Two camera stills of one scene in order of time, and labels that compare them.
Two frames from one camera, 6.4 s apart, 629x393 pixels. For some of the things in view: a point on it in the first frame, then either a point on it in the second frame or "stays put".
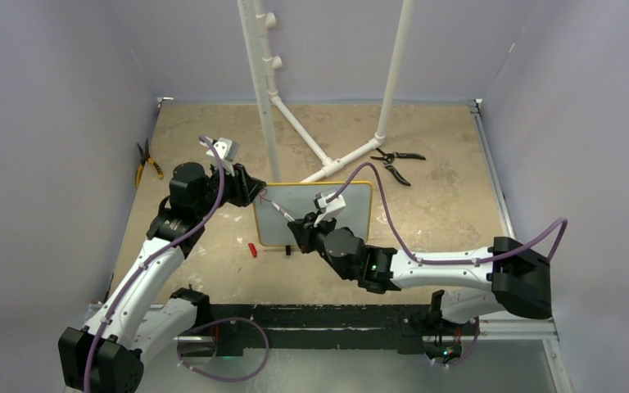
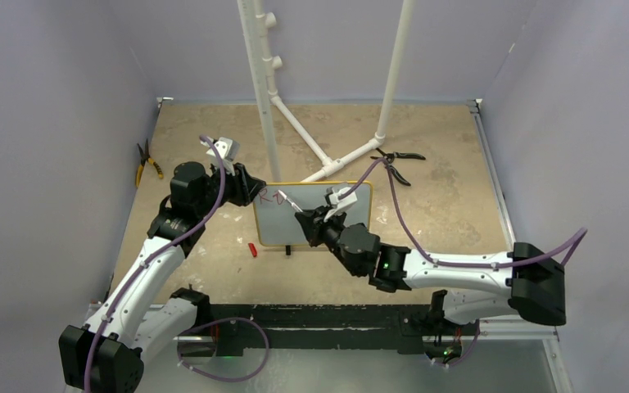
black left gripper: (245, 187) stays put
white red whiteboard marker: (285, 214) to (291, 203)
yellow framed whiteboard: (297, 199) stays put
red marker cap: (253, 250) stays put
